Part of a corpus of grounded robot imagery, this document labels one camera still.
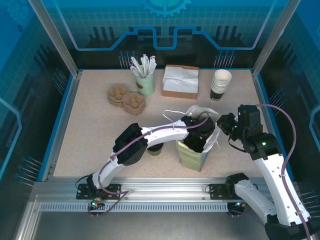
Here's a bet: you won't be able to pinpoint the printed paper carrier bag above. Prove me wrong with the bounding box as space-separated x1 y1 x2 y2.
162 104 222 173

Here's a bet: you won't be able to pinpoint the long aluminium base rail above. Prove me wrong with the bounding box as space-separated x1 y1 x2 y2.
32 176 301 204

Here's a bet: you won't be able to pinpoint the slotted grey cable duct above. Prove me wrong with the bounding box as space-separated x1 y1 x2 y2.
39 202 230 213

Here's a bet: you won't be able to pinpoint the black printed paper cup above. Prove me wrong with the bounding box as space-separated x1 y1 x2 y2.
209 89 224 102

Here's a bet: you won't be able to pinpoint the nested pale paper cups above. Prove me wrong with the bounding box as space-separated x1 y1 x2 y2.
210 69 233 93

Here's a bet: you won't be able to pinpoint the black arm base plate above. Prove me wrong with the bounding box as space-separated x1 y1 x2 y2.
208 183 241 200
76 183 123 200

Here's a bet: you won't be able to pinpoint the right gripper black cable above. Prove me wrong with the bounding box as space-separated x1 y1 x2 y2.
227 138 248 154

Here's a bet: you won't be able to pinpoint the aluminium frame post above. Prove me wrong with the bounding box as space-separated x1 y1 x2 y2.
27 0 83 77
251 0 294 78

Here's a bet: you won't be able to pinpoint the brown cardboard napkin box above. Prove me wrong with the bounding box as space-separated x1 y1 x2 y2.
161 64 200 100

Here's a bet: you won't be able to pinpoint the aluminium side rail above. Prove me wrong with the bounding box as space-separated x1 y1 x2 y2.
41 70 84 182
250 69 296 182

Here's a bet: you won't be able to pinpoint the blue printed enclosure panel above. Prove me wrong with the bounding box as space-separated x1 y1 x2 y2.
0 0 76 191
258 0 320 201
46 0 277 70

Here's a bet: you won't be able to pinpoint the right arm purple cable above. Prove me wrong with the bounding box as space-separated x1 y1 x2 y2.
228 103 312 240

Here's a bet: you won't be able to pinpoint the small LED circuit board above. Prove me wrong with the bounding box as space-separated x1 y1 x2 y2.
87 198 105 210
228 199 245 210

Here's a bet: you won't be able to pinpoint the white napkin stack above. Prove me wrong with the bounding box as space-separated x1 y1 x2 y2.
162 66 200 95

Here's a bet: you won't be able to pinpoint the grey metal shelf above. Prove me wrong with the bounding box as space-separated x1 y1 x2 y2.
13 211 268 240

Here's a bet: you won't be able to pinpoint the pale green straw holder cup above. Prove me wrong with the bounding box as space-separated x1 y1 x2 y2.
135 72 155 98

